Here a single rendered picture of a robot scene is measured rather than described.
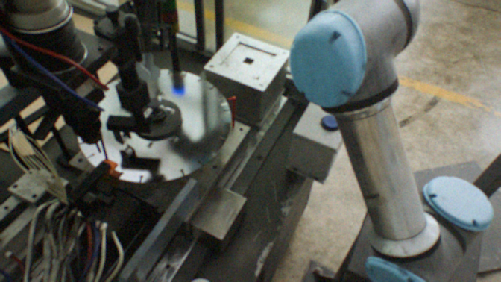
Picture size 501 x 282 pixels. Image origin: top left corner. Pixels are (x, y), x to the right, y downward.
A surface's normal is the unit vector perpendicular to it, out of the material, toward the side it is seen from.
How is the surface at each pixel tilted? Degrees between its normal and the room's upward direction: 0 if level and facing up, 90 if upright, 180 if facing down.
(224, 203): 0
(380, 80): 57
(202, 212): 0
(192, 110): 0
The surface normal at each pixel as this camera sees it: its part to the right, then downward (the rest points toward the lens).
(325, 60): -0.74, 0.43
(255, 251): 0.04, -0.63
